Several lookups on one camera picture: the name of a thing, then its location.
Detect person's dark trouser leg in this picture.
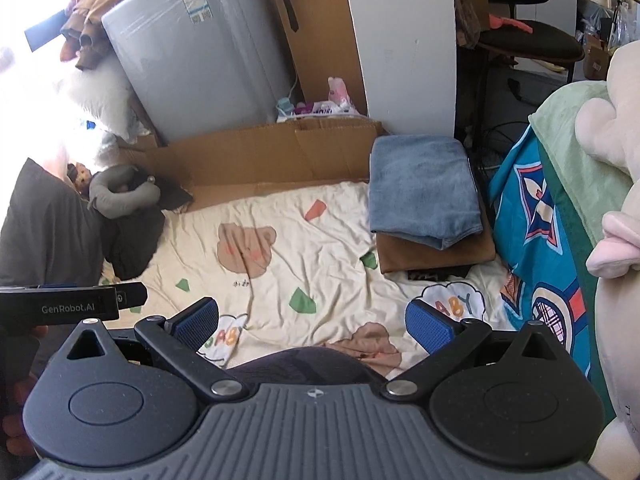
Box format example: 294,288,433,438
227,347,388,386

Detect brown jacket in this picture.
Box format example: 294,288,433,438
59,0,171,72

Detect grey neck pillow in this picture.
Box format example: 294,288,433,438
87,164,162,220

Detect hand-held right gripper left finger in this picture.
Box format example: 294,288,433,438
65,296,249,401

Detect upright cardboard panel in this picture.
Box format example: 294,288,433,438
260,0,368,111

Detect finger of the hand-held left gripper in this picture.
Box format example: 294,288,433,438
116,281,149,309

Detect small brown-haired doll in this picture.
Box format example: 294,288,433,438
67,161,93,193

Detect person's left hand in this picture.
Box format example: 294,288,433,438
0,325,48,458

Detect black office chair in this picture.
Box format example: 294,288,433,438
472,0,586,146

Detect white board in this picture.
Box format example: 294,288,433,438
339,0,458,138

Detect pink and white packets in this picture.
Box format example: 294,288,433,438
277,76,361,121

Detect cream printed bed sheet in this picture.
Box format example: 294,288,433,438
97,180,516,386

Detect dark folded cloth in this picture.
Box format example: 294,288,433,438
406,262,473,283

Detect brown folded cloth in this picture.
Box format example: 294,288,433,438
375,195,497,275

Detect teal printed blanket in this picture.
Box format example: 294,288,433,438
487,122,616,426

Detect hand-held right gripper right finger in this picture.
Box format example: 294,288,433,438
382,299,558,400

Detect blue folded towel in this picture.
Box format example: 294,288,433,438
369,134,485,251

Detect light green blanket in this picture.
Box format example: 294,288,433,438
529,80,633,251

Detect pink plush toy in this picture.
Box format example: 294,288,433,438
575,40,640,480

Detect flattened cardboard sheet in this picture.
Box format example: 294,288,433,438
117,117,391,211

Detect brown patterned cloth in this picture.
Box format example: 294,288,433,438
450,0,488,50

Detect dark grey pillow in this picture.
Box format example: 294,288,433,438
0,157,106,288

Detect black clothing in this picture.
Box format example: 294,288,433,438
100,180,196,281

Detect white pillow in plastic wrap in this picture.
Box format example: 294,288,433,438
55,60,166,171

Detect grey plastic-wrapped appliance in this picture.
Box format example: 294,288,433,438
100,0,298,143

